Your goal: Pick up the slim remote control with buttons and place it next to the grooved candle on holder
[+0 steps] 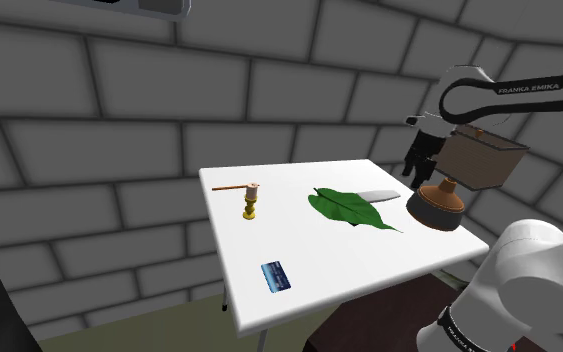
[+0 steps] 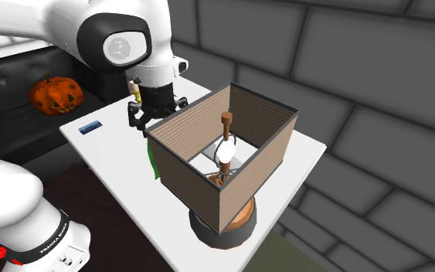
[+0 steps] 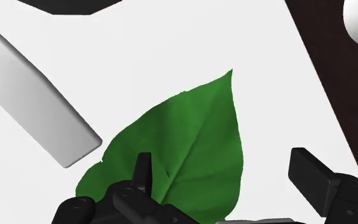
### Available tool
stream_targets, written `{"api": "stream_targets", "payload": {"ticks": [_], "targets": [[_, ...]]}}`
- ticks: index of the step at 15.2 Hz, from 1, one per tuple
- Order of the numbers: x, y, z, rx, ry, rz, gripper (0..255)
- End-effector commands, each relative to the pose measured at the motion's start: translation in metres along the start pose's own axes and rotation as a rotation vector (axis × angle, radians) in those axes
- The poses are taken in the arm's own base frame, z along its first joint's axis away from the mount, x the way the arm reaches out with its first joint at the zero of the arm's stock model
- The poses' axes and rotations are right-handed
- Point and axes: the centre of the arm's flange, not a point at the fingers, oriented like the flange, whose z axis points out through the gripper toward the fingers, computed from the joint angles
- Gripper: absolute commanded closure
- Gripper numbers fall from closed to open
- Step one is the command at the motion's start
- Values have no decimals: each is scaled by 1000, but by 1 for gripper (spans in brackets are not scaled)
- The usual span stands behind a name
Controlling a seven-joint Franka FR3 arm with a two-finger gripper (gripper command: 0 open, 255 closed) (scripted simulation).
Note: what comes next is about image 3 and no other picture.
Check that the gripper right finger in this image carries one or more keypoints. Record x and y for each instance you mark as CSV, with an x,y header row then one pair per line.
x,y
324,186

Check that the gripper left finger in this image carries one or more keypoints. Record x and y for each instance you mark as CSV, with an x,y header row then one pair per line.
x,y
135,201

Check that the green leaf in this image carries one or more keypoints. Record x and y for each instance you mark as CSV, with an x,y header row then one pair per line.
x,y
191,139

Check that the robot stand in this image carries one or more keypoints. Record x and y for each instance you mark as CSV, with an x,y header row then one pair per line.
x,y
340,68

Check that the grey flat rectangular slab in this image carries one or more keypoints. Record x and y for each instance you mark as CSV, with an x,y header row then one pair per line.
x,y
33,99

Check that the black flat angular object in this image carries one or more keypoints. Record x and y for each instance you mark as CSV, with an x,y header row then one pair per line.
x,y
70,6

